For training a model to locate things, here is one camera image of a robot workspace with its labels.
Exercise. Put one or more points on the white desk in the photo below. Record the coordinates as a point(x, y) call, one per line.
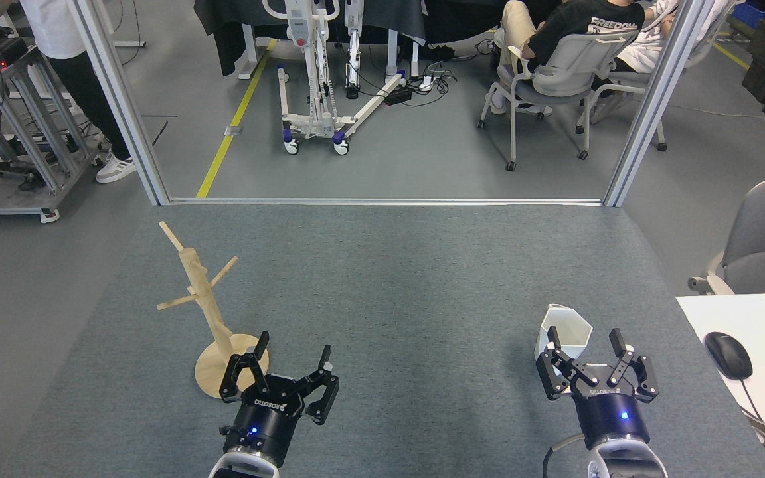
point(761, 318)

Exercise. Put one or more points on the black computer mouse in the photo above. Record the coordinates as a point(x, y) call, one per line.
point(728, 355)

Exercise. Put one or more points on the wooden cup rack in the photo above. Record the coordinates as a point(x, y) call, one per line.
point(213, 372)

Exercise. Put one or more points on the white hexagonal cup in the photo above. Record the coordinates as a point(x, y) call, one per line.
point(572, 328)

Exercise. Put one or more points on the white wheeled stand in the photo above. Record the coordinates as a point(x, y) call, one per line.
point(319, 119)

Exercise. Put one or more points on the seated person with plain shirt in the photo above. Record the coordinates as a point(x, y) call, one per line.
point(641, 56)

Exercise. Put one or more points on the metal equipment cart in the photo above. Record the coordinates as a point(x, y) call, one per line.
point(30, 119)

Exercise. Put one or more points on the black table cloth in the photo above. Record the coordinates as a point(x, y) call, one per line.
point(223, 33)

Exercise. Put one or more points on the grey padded office chair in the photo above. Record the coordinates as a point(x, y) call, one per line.
point(764, 245)

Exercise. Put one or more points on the seated person with printed shirt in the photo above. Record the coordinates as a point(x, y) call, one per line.
point(575, 26)

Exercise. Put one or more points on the silver aluminium rail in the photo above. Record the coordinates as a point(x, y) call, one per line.
point(382, 200)

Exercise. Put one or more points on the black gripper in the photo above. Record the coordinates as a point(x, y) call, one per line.
point(611, 415)
point(269, 418)

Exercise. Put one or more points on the standing person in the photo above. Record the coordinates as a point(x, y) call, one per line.
point(84, 73)

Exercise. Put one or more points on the white power strip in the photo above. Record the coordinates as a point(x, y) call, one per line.
point(425, 83)

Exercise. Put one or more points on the black power strip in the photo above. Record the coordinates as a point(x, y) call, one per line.
point(398, 96)

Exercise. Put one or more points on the silver aluminium post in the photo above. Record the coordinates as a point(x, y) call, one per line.
point(120, 99)
point(655, 99)

